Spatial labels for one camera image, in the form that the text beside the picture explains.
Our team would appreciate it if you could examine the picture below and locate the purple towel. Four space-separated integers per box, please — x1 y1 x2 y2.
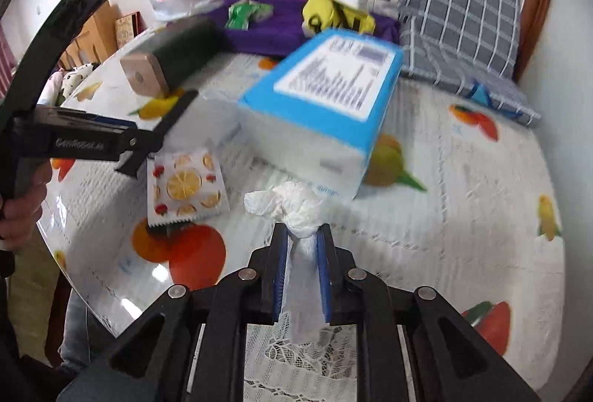
204 0 401 57

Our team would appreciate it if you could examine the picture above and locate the person's leg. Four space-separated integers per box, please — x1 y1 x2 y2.
59 286 122 377

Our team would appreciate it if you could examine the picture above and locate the green packet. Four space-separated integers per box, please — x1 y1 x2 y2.
225 0 275 31

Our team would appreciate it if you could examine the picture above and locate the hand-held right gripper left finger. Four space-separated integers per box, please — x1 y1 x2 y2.
56 222 294 402

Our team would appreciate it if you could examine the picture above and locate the blue tissue pack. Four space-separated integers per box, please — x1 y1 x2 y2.
237 29 405 199

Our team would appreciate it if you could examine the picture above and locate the white cloth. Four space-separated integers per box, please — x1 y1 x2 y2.
244 181 332 342

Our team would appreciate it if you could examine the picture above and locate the black box with gold ends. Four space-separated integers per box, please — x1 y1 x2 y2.
119 17 232 98

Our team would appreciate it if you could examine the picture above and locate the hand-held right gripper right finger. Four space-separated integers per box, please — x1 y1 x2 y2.
316 223 540 402

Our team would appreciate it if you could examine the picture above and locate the pile of clothes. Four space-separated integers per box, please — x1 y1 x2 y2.
39 62 100 106

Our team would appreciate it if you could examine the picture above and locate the framed picture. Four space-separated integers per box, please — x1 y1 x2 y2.
113 12 142 47

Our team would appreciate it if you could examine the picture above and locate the fruit print packet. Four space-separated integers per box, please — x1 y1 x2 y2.
146 147 231 232

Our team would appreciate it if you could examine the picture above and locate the person's left hand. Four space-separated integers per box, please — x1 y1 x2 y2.
0 161 49 252

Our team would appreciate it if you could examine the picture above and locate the wooden chair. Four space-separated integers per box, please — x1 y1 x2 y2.
56 0 119 69

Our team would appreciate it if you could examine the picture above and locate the blue fabric tag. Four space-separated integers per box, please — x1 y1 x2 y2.
466 78 497 107

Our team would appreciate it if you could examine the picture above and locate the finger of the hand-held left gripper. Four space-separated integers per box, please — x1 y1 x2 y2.
153 90 200 153
115 149 156 179

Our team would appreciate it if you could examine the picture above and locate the grey checked cushion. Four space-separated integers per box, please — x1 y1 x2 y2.
397 0 542 129

